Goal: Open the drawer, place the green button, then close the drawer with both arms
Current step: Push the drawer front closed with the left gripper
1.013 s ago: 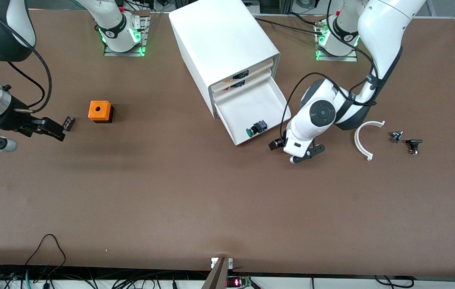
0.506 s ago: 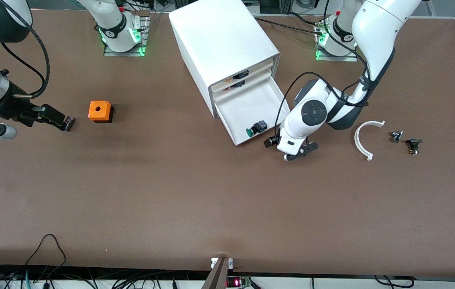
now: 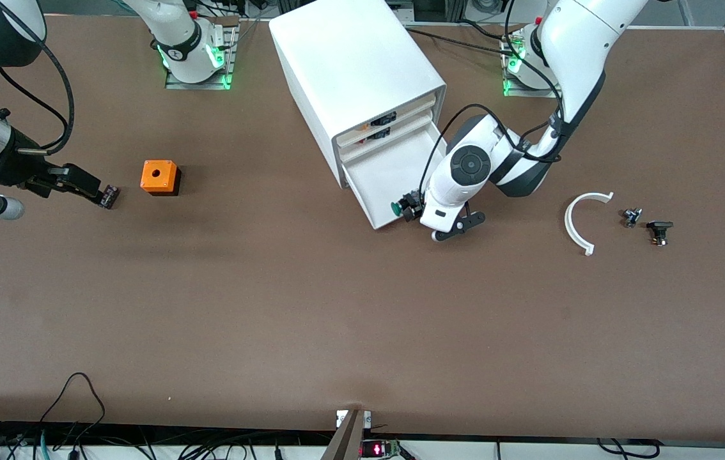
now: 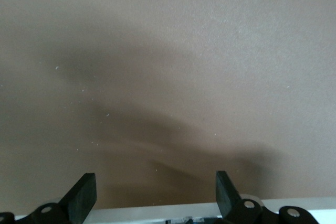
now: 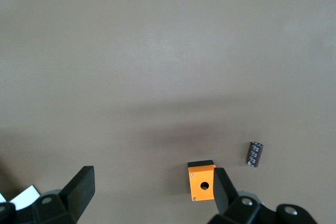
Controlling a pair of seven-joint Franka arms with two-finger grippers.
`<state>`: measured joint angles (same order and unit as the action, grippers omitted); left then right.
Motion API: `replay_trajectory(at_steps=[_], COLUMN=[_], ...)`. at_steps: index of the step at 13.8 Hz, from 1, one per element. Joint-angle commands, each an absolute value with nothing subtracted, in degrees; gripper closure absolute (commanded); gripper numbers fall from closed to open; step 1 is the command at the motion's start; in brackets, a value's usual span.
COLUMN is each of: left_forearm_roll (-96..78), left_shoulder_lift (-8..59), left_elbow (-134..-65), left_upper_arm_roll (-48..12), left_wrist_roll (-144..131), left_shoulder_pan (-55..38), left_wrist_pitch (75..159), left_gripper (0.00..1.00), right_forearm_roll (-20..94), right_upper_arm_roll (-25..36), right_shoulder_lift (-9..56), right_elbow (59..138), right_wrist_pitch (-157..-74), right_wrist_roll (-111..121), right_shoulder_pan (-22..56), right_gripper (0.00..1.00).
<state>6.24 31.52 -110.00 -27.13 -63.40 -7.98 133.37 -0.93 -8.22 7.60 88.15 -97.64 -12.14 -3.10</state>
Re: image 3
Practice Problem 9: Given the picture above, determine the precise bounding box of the white curved plastic arc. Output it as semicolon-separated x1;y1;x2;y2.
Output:
564;192;615;257

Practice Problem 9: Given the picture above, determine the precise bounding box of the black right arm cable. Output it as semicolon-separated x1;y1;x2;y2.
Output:
0;0;75;155

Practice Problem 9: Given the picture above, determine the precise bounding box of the black cable to arm base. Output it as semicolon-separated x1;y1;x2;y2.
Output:
407;22;517;55

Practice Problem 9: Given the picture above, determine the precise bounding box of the thin black looped cable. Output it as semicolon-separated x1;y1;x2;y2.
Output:
40;372;106;441

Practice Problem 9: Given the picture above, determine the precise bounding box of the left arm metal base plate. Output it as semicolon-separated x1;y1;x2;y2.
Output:
502;29;571;98

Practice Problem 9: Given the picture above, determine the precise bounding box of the black button holder part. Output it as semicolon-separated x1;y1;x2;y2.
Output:
646;220;674;247

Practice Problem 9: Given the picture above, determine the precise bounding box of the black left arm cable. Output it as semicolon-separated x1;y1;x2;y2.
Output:
420;104;571;196

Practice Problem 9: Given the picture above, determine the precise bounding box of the orange box with hole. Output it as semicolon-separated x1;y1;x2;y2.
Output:
140;160;182;197

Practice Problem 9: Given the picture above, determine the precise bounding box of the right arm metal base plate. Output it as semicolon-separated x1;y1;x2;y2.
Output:
165;24;238;91

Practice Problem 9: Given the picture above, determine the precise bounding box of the device with red display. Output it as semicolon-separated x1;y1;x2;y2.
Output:
361;440;401;458

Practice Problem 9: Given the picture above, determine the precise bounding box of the camera mount post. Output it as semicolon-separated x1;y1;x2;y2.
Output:
321;409;373;460

